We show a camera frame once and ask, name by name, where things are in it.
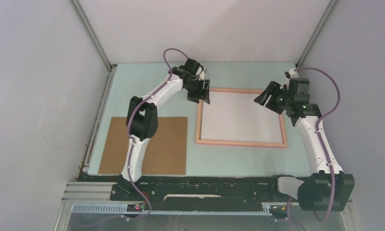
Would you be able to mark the white cable duct strip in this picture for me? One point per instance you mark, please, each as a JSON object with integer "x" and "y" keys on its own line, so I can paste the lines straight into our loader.
{"x": 121, "y": 209}

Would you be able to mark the corner metal post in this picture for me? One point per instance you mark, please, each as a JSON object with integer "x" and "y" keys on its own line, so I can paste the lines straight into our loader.
{"x": 86, "y": 24}
{"x": 330, "y": 8}

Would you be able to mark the pink wooden picture frame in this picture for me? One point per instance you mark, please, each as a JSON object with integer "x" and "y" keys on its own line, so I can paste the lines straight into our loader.
{"x": 240, "y": 144}

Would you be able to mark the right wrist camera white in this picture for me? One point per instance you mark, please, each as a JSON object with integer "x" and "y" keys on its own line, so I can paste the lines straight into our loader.
{"x": 291, "y": 73}

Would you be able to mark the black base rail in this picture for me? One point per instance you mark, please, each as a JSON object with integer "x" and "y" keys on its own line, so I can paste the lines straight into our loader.
{"x": 202, "y": 194}

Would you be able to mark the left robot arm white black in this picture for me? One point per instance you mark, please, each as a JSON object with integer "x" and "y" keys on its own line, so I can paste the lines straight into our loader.
{"x": 142, "y": 120}

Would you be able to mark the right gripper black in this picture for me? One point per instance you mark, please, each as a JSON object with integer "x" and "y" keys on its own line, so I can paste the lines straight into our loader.
{"x": 273, "y": 89}

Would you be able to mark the small circuit board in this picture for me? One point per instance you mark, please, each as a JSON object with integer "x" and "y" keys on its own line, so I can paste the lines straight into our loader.
{"x": 135, "y": 208}

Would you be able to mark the aluminium frame rails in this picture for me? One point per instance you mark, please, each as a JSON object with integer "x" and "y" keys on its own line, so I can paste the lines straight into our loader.
{"x": 94, "y": 193}

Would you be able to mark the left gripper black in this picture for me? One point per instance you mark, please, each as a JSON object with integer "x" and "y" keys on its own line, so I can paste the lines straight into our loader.
{"x": 202, "y": 93}

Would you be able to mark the left corner metal post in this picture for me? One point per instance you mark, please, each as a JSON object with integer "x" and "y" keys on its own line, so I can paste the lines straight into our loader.
{"x": 86, "y": 24}

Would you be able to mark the brown backing board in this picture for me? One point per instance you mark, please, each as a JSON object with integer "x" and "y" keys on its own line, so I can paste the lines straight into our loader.
{"x": 165, "y": 153}

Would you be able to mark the right corner metal post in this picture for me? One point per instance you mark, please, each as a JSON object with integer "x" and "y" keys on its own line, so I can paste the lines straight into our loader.
{"x": 330, "y": 8}

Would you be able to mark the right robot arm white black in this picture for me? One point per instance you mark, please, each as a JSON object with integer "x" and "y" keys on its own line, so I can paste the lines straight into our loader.
{"x": 328, "y": 188}

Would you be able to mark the landscape photo print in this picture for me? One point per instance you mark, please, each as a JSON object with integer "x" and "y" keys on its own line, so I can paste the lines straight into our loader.
{"x": 240, "y": 116}

